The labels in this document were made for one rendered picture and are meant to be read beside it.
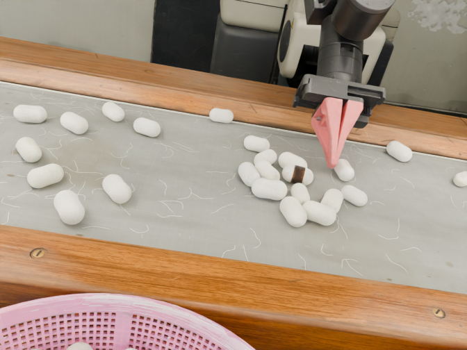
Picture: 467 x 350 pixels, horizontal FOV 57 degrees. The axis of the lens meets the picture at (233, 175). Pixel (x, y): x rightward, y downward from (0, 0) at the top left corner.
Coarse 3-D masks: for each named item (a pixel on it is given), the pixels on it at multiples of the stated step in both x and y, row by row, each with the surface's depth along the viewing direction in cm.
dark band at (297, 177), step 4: (296, 168) 49; (300, 168) 49; (304, 168) 49; (296, 172) 49; (300, 172) 49; (304, 172) 49; (292, 176) 49; (296, 176) 49; (300, 176) 49; (292, 180) 49; (296, 180) 49; (300, 180) 49
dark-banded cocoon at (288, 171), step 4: (284, 168) 49; (288, 168) 49; (292, 168) 49; (284, 172) 49; (288, 172) 49; (292, 172) 49; (308, 172) 49; (312, 172) 49; (284, 176) 49; (288, 176) 49; (304, 176) 49; (308, 176) 49; (312, 176) 49; (288, 180) 49; (304, 180) 49; (308, 180) 49; (312, 180) 49; (304, 184) 49; (308, 184) 49
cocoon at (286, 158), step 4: (284, 152) 52; (288, 152) 52; (280, 156) 52; (284, 156) 51; (288, 156) 51; (292, 156) 51; (296, 156) 51; (280, 160) 51; (284, 160) 51; (288, 160) 51; (292, 160) 51; (296, 160) 51; (300, 160) 51; (304, 160) 51; (280, 164) 52; (284, 164) 51; (288, 164) 51; (292, 164) 51; (296, 164) 50; (300, 164) 50; (304, 164) 51
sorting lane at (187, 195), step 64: (0, 128) 49; (64, 128) 51; (128, 128) 54; (192, 128) 57; (256, 128) 60; (0, 192) 40; (192, 192) 45; (320, 192) 49; (384, 192) 52; (448, 192) 54; (256, 256) 38; (320, 256) 40; (384, 256) 42; (448, 256) 43
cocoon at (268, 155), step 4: (264, 152) 51; (268, 152) 51; (272, 152) 51; (256, 156) 51; (260, 156) 50; (264, 156) 50; (268, 156) 51; (272, 156) 51; (276, 156) 52; (256, 160) 50; (260, 160) 50; (268, 160) 50; (272, 160) 51
